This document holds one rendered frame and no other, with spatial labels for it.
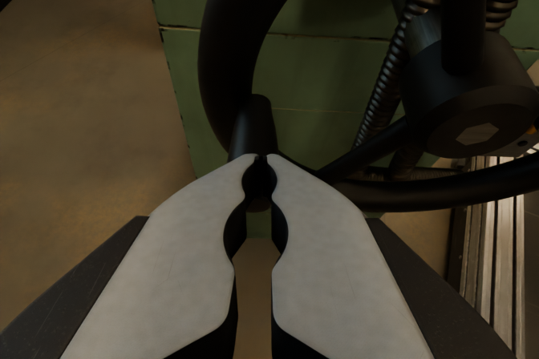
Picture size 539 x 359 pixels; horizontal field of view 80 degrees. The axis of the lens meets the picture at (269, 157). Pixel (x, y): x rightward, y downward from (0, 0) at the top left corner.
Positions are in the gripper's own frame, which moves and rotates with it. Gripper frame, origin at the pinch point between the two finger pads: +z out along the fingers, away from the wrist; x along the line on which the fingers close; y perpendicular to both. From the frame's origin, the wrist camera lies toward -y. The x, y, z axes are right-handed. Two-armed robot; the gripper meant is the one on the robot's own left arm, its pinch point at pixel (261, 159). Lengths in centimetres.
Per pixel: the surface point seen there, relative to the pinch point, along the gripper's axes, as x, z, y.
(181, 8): -8.8, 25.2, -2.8
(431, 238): 49, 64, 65
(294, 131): 3.8, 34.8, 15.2
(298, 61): 3.5, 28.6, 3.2
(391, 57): 9.0, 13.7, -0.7
